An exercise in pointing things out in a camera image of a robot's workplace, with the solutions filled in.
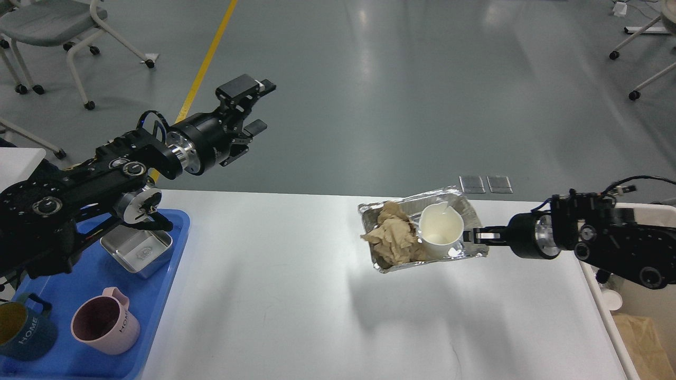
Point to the white side table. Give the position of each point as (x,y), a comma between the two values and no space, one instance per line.
(17,164)

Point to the brown paper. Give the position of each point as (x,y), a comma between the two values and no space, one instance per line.
(644,348)
(395,239)

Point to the stainless steel rectangular tin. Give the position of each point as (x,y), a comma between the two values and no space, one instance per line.
(140,252)

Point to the dark blue HOME mug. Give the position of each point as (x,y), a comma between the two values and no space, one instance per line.
(27,333)

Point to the blue plastic tray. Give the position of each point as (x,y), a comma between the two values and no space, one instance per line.
(96,270)

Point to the beige plastic bin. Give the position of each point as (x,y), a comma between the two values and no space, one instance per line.
(639,302)

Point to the small white cup in bin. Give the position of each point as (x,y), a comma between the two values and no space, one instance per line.
(611,299)

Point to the white paper cup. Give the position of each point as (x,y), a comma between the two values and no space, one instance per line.
(440,229)

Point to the aluminium foil tray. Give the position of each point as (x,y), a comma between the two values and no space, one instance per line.
(413,206)

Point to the floor outlet plate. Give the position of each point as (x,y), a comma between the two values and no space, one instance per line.
(472,184)
(499,184)

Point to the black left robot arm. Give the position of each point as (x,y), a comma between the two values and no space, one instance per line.
(49,219)

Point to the brown paper in bin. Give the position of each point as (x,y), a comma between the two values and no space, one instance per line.
(644,348)

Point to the right floor outlet plate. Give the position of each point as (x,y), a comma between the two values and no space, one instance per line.
(499,184)

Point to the pink ribbed mug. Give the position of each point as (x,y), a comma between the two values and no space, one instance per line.
(105,323)

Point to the left floor outlet plate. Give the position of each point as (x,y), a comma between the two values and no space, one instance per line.
(472,184)

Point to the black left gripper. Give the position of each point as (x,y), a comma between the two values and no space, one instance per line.
(207,139)

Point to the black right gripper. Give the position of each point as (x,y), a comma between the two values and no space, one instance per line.
(529,235)

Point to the grey office chair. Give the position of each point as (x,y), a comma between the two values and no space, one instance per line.
(55,23)

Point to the person in dark trousers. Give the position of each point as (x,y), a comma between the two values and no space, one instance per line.
(6,144)

